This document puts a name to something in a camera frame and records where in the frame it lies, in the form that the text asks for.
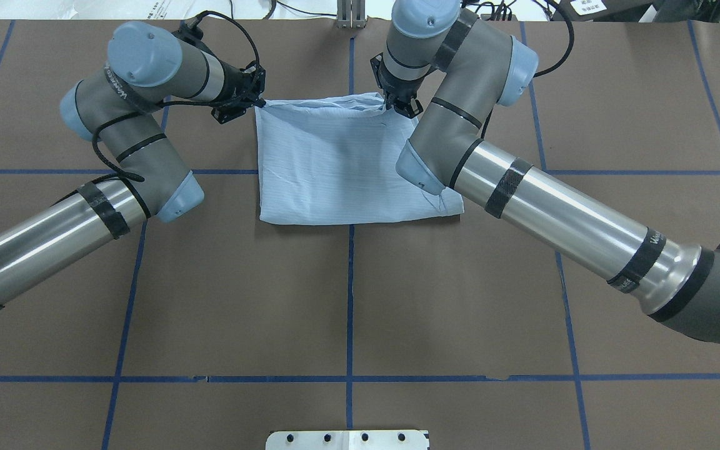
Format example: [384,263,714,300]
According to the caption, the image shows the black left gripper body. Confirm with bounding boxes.
[212,61,266,108]

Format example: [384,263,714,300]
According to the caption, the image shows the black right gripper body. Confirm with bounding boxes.
[369,55,426,106]

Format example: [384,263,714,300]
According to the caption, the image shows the light blue button-up shirt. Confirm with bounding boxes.
[255,93,464,226]

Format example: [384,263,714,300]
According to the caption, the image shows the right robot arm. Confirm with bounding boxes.
[371,1,720,344]

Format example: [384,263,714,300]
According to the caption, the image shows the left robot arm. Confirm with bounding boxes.
[0,11,266,311]

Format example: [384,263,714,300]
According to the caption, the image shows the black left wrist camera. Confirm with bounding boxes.
[172,22,206,49]

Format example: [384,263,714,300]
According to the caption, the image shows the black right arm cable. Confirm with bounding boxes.
[479,0,576,141]

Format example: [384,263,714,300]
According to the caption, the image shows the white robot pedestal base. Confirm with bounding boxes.
[265,429,431,449]

